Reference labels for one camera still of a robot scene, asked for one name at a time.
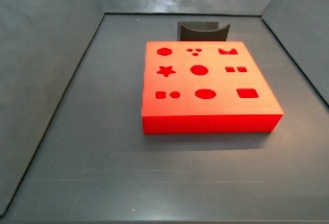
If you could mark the red shape sorting block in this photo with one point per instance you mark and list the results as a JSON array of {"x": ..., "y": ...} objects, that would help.
[{"x": 205, "y": 88}]

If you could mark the dark curved holder block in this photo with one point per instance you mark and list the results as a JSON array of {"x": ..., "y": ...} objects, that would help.
[{"x": 202, "y": 31}]

